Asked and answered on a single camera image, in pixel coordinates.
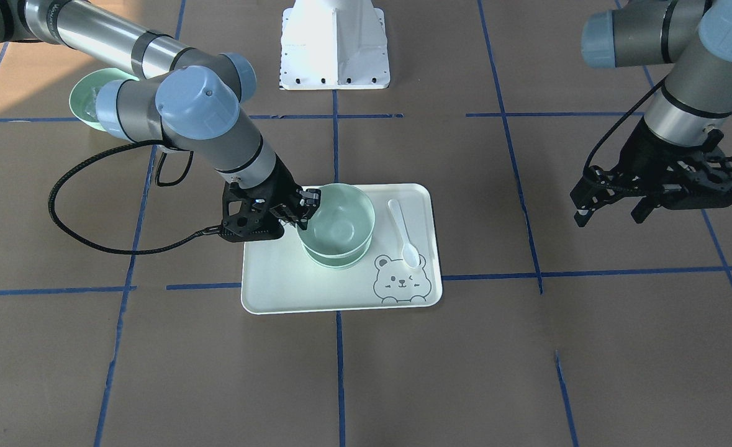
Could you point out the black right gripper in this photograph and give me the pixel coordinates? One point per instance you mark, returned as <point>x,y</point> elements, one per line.
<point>284,184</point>

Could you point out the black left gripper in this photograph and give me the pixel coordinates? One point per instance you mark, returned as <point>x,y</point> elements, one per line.
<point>651,147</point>

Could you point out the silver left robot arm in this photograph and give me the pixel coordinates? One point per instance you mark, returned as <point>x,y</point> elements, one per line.
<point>695,37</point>

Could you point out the green bowl on tray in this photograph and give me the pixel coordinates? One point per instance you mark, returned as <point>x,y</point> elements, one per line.
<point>334,252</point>

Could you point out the white plastic spoon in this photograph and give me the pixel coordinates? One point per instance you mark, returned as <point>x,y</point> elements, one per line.
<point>409,252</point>

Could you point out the cream bear tray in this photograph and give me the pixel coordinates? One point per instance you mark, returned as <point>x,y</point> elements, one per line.
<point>279,276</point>

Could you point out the green bowl with ice cubes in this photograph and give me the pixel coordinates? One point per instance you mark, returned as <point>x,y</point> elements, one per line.
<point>84,94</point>

